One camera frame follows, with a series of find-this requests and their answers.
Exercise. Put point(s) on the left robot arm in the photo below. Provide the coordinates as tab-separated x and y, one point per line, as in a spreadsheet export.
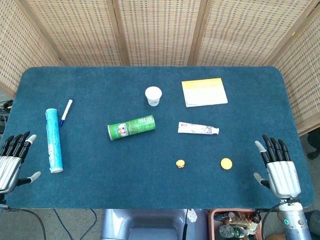
2	200

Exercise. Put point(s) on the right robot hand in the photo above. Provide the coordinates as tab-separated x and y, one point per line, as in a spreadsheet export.
283	177

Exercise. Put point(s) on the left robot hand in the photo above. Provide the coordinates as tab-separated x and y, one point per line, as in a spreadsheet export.
10	167

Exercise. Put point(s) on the light blue cylindrical tube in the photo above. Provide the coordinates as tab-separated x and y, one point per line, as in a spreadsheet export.
53	140

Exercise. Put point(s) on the white toothpaste tube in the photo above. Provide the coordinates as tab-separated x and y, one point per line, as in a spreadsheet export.
197	128

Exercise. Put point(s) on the dark glass bottle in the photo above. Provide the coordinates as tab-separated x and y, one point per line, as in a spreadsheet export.
255	221

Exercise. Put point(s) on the black chair base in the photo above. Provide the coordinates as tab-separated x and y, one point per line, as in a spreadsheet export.
314	145

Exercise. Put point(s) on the white perforated plate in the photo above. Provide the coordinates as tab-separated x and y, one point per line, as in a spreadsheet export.
193	215

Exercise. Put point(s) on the green snack can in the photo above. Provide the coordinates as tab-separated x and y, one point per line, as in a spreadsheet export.
131	127

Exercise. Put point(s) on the white paper cup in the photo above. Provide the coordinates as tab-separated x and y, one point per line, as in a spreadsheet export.
153	96

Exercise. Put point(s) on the yellow and white booklet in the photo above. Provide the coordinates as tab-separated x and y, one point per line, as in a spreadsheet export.
205	93

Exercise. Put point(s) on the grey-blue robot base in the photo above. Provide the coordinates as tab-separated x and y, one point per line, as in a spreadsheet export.
140	225

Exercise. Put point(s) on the pink plastic bin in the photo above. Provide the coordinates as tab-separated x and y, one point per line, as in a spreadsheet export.
212	222

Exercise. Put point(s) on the white marker with blue cap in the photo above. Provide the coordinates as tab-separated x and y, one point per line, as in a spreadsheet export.
66	112

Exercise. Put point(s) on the woven folding screen panel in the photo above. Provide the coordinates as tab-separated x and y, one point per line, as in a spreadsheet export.
75	32
302	75
240	32
157	32
20	50

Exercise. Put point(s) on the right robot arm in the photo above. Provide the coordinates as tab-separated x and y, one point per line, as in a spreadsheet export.
295	220

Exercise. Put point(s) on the clear plastic bottle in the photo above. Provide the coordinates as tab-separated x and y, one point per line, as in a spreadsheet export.
231	231

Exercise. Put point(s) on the blue felt table mat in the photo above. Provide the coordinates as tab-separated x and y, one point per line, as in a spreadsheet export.
125	162

